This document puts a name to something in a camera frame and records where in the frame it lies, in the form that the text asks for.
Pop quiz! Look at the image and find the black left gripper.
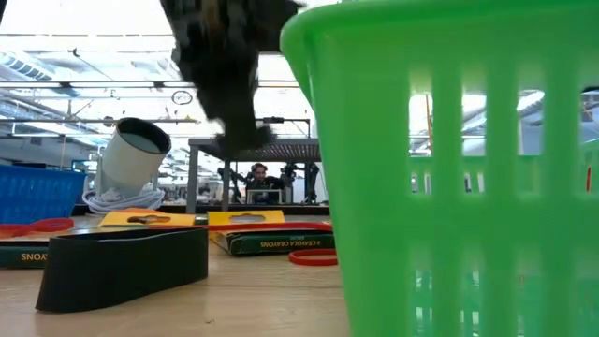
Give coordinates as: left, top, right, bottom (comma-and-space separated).
158, 0, 305, 137

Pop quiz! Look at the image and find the yellow green Crayola crayon box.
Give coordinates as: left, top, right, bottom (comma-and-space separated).
207, 210, 286, 227
209, 223, 337, 258
0, 238, 51, 271
98, 209, 198, 231

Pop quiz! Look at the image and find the red rubber band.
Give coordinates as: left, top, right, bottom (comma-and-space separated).
0, 217, 77, 240
287, 248, 340, 269
152, 222, 334, 234

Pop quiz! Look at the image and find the metal table in background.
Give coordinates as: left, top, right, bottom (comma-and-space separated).
185, 138, 322, 215

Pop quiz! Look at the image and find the person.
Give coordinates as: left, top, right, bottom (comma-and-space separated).
244, 161, 287, 205

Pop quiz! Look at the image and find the green plastic basket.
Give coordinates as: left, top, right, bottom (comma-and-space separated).
279, 0, 599, 337

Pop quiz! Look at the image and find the blue plastic basket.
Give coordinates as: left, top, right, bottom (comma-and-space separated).
0, 164, 89, 227

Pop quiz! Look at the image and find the black hanging cable loop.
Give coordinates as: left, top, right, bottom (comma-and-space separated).
170, 89, 195, 107

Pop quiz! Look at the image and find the black background rig frame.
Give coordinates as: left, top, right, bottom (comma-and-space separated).
255, 115, 312, 140

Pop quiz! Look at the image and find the black aluminium rig frame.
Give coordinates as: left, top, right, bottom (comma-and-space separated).
71, 202, 330, 217

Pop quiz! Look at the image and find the white coiled lamp cable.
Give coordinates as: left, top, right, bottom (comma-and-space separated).
81, 185, 167, 217

